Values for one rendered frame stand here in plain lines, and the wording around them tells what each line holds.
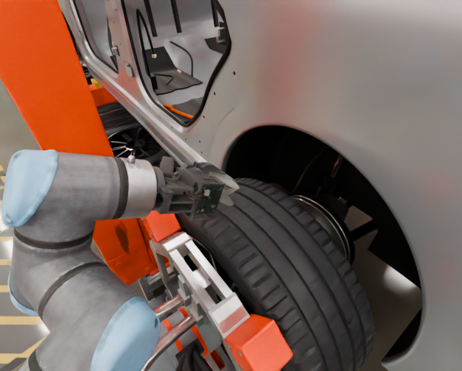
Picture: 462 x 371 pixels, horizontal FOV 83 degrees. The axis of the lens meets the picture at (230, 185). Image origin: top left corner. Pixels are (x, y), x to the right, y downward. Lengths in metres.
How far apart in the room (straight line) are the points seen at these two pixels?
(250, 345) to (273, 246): 0.19
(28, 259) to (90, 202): 0.10
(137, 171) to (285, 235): 0.35
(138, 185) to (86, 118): 0.45
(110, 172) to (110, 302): 0.16
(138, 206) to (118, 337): 0.16
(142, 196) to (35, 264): 0.15
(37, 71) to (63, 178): 0.44
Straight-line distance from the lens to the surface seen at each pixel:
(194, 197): 0.42
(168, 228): 0.74
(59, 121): 0.80
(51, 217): 0.37
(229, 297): 0.57
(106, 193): 0.37
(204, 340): 0.78
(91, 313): 0.35
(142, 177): 0.39
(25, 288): 0.43
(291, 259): 0.58
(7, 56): 0.75
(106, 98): 2.91
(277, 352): 0.52
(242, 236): 0.58
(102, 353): 0.33
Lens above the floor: 1.64
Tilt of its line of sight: 42 degrees down
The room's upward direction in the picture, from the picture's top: straight up
